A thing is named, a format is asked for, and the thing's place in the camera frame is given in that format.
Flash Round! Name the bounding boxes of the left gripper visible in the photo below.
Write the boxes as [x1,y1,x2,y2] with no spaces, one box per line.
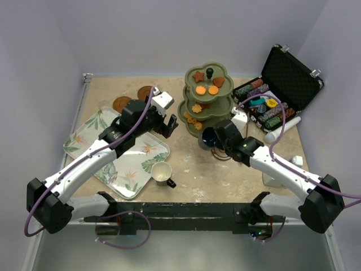
[133,94,178,138]

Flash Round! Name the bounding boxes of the metal tongs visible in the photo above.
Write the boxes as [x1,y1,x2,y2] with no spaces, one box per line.
[232,107,250,132]

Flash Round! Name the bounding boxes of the dark blue mug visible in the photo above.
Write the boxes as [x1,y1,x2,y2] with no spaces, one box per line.
[198,127,218,150]

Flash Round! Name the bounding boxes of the orange slice cookie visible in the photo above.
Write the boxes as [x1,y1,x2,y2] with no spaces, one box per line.
[194,121,203,130]
[187,117,197,124]

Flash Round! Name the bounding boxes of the orange flower cookie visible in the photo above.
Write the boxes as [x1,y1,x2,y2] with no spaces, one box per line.
[192,104,202,113]

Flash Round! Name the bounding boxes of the dark star cookie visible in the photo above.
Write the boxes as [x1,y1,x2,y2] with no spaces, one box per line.
[200,104,210,110]
[192,71,205,83]

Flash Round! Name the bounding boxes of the dark grey mug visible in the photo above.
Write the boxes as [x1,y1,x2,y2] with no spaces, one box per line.
[151,161,177,189]

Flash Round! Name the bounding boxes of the brown saucer back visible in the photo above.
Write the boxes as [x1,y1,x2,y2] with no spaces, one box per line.
[137,85,152,101]

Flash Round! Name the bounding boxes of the brown saucer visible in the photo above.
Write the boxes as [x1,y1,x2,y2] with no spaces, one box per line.
[112,96,131,113]
[211,147,231,161]
[137,85,152,101]

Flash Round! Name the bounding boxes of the round orange cookie front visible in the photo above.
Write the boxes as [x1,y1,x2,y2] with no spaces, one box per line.
[208,85,219,95]

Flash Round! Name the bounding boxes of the heart cookie light brown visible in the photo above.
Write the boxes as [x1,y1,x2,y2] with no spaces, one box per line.
[213,77,225,88]

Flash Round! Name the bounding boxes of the leaf pattern serving tray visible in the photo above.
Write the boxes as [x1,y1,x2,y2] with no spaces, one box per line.
[63,107,170,200]

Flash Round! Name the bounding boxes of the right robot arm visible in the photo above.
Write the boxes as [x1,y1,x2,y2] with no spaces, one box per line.
[214,120,345,233]

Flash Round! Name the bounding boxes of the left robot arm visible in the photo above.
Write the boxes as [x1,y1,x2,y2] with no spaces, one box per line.
[24,98,178,237]

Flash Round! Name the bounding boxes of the green three-tier stand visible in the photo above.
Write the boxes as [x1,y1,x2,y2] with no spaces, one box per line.
[178,62,234,137]

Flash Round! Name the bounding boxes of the white microphone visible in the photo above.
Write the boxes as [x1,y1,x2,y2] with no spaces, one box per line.
[264,116,301,144]

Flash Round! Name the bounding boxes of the white stand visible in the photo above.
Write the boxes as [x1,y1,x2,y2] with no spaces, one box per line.
[262,155,303,187]

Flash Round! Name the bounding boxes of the black poker chip case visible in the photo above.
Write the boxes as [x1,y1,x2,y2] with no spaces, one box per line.
[231,45,324,132]

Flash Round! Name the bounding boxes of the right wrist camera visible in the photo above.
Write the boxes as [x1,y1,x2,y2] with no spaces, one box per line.
[231,107,248,132]

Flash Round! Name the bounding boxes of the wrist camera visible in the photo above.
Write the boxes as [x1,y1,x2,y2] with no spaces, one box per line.
[151,87,174,115]
[231,107,248,132]

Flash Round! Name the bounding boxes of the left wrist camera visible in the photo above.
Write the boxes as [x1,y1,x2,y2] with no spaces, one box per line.
[151,87,174,115]

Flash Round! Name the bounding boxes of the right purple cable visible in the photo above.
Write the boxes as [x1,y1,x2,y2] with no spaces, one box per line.
[235,93,361,243]

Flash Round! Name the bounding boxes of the purple cable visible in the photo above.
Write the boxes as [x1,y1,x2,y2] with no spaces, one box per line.
[235,93,361,243]
[24,86,152,248]

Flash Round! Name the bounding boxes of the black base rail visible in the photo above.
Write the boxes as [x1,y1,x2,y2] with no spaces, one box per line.
[84,202,283,235]

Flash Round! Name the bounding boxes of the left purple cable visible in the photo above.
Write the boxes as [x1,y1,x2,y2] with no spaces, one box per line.
[24,86,152,248]

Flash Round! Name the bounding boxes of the aluminium frame rail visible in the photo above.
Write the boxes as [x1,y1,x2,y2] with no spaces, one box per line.
[21,73,94,271]

